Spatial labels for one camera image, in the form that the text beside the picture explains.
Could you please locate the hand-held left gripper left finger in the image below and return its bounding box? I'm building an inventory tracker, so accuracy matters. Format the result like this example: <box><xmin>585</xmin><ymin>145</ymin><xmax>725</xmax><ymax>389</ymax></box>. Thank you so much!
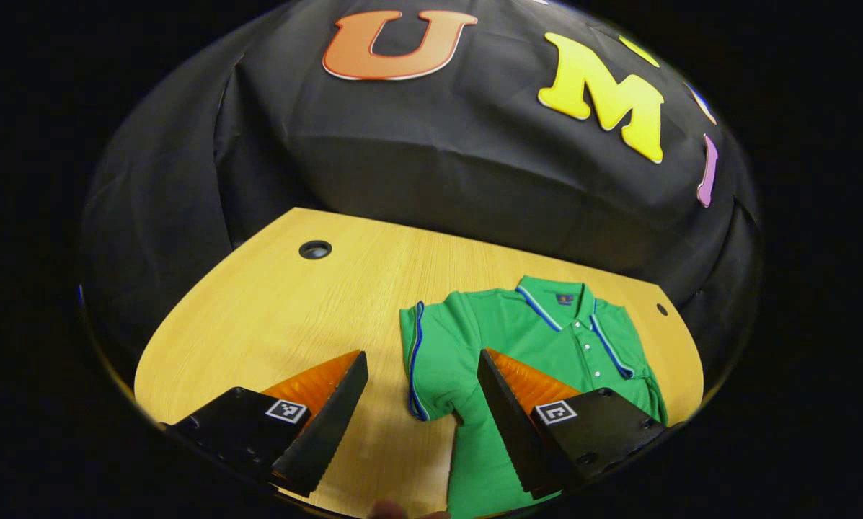
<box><xmin>161</xmin><ymin>351</ymin><xmax>369</xmax><ymax>498</ymax></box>

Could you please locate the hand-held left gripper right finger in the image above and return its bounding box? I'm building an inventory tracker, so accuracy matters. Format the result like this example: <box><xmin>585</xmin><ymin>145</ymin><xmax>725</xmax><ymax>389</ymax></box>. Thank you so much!
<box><xmin>477</xmin><ymin>348</ymin><xmax>668</xmax><ymax>500</ymax></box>

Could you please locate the green T-shirt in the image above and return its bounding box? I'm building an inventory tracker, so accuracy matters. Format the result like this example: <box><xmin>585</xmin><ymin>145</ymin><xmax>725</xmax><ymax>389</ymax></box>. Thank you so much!
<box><xmin>399</xmin><ymin>275</ymin><xmax>668</xmax><ymax>519</ymax></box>

